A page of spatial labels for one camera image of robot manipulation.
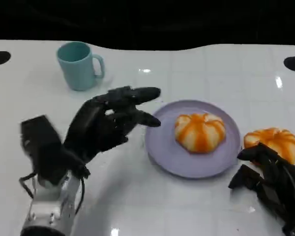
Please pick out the orange and white bread roll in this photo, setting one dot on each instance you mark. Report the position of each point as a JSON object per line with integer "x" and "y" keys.
{"x": 277, "y": 140}
{"x": 199, "y": 132}

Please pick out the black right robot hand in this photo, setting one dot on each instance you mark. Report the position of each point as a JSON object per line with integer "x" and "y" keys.
{"x": 285, "y": 191}

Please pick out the lilac plate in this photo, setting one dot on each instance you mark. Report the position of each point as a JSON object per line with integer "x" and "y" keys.
{"x": 162, "y": 152}

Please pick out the pale green mug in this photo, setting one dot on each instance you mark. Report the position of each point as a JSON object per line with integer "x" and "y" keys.
{"x": 76, "y": 68}

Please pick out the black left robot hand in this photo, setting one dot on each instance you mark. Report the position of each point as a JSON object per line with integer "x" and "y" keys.
{"x": 98, "y": 123}

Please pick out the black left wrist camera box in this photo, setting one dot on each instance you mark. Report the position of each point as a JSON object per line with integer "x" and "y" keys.
{"x": 44, "y": 147}

